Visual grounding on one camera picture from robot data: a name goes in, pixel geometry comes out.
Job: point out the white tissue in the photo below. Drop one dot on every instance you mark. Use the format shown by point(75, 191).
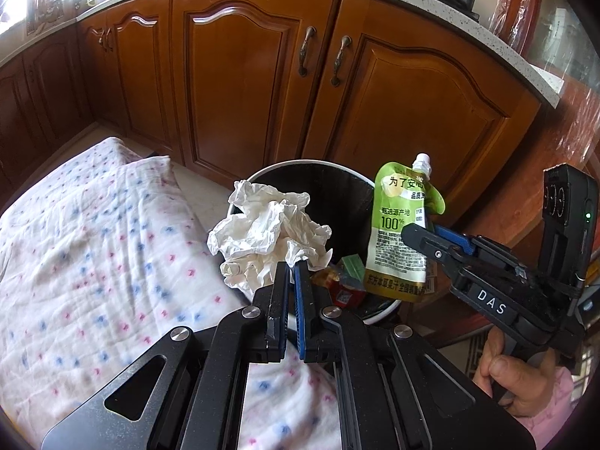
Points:
point(267, 229)

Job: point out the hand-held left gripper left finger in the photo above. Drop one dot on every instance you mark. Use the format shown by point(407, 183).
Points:
point(279, 300)

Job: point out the green spouted juice pouch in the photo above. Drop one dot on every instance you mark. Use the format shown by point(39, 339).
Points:
point(398, 225)

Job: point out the person's right forearm pink sleeve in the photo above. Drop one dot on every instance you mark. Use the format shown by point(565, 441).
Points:
point(558, 412)

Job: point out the red and white packet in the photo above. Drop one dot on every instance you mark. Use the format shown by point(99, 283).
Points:
point(349, 293)

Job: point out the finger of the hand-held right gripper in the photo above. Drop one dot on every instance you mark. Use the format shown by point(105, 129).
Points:
point(457, 240)
point(422, 243)

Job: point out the green printed carton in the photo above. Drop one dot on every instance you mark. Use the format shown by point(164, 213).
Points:
point(352, 267)

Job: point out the wooden cabinet door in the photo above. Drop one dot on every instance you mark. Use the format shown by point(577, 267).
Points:
point(243, 79)
point(412, 117)
point(140, 70)

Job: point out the plastic film covered door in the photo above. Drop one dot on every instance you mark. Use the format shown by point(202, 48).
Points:
point(558, 47)

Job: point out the white rimmed trash bin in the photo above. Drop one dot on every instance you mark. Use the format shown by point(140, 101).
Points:
point(323, 187)

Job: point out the wooden kitchen cabinet unit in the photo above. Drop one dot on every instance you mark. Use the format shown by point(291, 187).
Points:
point(234, 79)

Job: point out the white spotted blanket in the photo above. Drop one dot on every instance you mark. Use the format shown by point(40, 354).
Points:
point(93, 267)

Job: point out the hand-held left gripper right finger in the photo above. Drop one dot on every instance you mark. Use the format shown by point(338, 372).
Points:
point(302, 309)

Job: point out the person's right hand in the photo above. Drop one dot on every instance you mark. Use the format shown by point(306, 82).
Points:
point(511, 379)

